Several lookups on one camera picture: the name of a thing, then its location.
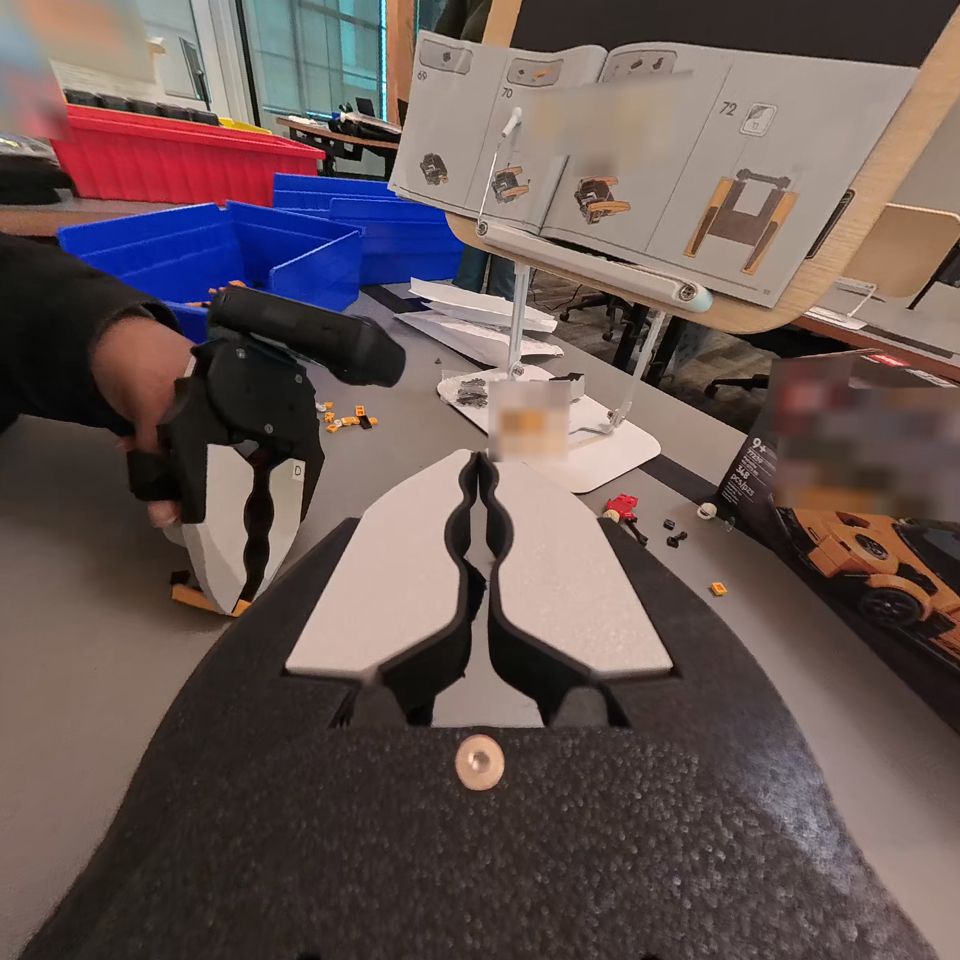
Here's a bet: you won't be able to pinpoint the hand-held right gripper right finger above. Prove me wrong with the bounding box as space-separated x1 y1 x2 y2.
476 450 675 727

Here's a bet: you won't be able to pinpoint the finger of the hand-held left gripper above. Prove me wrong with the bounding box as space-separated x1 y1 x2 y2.
257 450 309 594
162 441 270 618

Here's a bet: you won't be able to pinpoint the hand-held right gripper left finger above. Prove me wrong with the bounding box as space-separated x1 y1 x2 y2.
285 448 487 727

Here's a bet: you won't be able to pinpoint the orange curved lego piece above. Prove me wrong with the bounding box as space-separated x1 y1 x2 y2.
171 583 253 618

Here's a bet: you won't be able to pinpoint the heap of orange lego pieces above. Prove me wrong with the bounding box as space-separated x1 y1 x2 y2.
189 279 250 310

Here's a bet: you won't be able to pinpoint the blue plastic bin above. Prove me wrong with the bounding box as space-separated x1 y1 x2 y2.
57 201 364 346
272 172 412 220
328 196 468 288

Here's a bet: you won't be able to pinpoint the person's left forearm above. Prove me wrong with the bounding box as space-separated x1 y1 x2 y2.
0 232 181 438

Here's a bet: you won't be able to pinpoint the scattered small lego pieces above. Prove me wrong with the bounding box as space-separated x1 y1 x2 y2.
315 401 380 435

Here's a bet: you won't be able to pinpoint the lego set box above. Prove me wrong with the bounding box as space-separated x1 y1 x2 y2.
716 348 960 736

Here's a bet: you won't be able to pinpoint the lego instruction booklet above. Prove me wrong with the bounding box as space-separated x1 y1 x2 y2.
387 30 920 309

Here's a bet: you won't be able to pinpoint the person's left hand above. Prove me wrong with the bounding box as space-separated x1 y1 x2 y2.
90 303 198 530

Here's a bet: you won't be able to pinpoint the clear bag of black pieces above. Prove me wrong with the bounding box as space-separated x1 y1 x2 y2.
442 372 492 410

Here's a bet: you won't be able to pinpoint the stack of white paper bags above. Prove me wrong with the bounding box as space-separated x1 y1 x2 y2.
393 277 564 357

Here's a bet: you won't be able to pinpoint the red plastic bin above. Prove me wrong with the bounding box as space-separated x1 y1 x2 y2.
48 103 327 207

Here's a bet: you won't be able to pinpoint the black office chair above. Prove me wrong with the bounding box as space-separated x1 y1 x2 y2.
561 291 639 363
705 358 774 400

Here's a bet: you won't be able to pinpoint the wooden office desk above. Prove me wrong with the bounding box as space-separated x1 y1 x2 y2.
276 112 402 180
787 296 960 385

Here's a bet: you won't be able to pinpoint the row of black trays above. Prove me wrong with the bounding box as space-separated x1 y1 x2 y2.
63 87 222 126

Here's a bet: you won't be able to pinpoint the clear acrylic holder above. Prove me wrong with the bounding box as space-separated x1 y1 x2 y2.
813 277 880 316

